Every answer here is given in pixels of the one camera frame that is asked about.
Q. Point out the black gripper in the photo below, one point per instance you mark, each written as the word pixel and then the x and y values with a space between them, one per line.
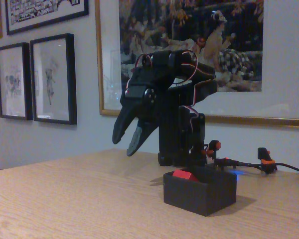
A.
pixel 136 99

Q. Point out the black-framed sketch drawing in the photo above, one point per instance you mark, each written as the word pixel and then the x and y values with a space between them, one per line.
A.
pixel 27 82

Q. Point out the motor controller board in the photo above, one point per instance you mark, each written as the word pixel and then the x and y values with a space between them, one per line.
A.
pixel 210 161

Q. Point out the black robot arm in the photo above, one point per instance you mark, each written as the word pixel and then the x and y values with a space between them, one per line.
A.
pixel 169 124

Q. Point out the black-framed town print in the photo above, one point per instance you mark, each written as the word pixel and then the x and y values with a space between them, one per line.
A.
pixel 47 21

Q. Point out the black orange table clamp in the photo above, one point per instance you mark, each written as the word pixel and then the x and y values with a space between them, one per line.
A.
pixel 265 159
pixel 215 145

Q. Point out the black-framed figure drawing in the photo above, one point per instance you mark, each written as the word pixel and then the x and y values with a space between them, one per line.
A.
pixel 71 74

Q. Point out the black box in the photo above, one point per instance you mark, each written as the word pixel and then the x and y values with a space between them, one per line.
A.
pixel 196 199

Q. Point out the large gold-framed painting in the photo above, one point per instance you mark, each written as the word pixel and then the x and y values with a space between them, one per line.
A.
pixel 276 49

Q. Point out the red cube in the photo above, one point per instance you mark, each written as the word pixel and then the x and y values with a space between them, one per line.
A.
pixel 185 175

